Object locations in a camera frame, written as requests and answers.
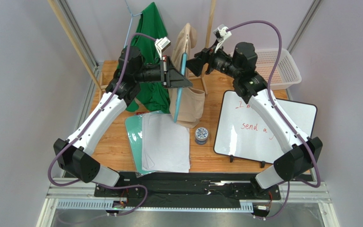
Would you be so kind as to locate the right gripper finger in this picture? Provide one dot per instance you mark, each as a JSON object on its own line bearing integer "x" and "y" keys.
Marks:
{"x": 195, "y": 66}
{"x": 206, "y": 53}

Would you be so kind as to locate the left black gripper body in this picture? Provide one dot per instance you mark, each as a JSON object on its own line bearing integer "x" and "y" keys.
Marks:
{"x": 165, "y": 78}

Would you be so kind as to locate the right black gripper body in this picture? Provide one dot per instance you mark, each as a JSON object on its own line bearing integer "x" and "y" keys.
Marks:
{"x": 205, "y": 58}

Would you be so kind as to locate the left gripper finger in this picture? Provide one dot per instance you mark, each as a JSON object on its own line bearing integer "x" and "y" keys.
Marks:
{"x": 173, "y": 63}
{"x": 177, "y": 80}

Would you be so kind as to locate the light blue hanger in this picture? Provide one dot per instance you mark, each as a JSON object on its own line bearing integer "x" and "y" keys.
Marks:
{"x": 179, "y": 90}

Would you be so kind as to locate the beige t shirt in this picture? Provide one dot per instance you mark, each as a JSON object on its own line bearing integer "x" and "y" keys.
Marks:
{"x": 192, "y": 101}

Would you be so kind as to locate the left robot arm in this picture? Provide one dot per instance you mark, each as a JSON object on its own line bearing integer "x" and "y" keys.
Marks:
{"x": 74, "y": 154}

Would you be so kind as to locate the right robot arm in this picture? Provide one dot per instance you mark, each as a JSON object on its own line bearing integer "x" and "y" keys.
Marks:
{"x": 301, "y": 152}

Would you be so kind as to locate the green t shirt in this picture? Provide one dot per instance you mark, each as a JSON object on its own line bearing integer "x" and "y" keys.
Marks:
{"x": 152, "y": 95}

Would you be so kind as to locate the small round tin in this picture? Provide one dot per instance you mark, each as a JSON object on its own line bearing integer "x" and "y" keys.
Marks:
{"x": 201, "y": 135}

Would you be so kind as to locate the teal plastic folder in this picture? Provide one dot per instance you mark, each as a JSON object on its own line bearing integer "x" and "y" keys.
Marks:
{"x": 134, "y": 127}

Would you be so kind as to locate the white paper stack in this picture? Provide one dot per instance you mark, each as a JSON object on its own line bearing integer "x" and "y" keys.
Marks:
{"x": 165, "y": 144}

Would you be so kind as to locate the white plastic basket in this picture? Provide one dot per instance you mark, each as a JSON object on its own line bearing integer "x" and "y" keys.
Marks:
{"x": 286, "y": 73}

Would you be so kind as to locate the white whiteboard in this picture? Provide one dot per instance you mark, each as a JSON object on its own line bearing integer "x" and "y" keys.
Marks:
{"x": 242, "y": 133}

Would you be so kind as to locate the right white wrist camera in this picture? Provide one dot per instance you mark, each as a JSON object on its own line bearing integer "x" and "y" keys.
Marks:
{"x": 222, "y": 34}

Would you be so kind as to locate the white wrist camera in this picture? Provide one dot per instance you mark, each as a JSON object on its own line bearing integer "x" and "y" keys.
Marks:
{"x": 222, "y": 34}
{"x": 161, "y": 45}

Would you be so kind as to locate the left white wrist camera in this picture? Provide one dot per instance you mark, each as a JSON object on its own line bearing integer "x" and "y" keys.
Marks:
{"x": 161, "y": 45}

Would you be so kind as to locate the wooden clothes rack frame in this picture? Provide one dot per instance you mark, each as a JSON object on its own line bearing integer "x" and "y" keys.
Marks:
{"x": 67, "y": 20}

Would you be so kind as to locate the blue wire hanger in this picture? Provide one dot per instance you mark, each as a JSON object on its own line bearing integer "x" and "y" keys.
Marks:
{"x": 132, "y": 16}

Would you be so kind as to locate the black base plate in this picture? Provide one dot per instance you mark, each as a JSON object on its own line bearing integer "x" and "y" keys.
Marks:
{"x": 189, "y": 190}

